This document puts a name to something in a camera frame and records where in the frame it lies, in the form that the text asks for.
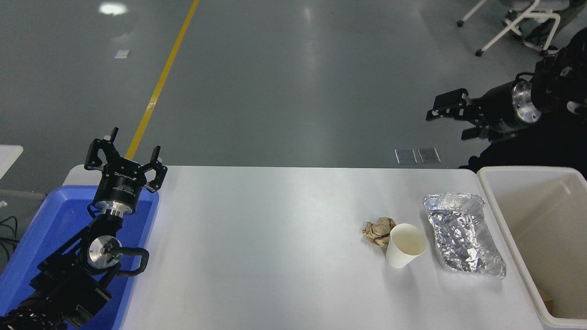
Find white paper cup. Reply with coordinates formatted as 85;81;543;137
385;223;427;269

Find crumpled tan paper ball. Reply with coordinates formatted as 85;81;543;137
362;217;397;247

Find seated person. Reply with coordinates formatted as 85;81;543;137
502;0;587;52

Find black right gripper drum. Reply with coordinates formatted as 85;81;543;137
478;82;524;137

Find crumpled silver foil tray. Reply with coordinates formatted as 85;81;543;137
423;192;507;279

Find small white side table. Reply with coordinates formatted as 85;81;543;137
0;146;24;182

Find standing person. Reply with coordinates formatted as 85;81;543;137
459;27;587;180

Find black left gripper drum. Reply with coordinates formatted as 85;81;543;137
94;159;147;214

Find black cables on floor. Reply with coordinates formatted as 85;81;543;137
0;217;20;262

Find blue plastic tray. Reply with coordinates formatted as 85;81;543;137
0;186;160;330

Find large pale plastic bin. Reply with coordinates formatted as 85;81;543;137
477;166;587;330

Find white wheeled chair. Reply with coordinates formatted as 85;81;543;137
457;0;563;58

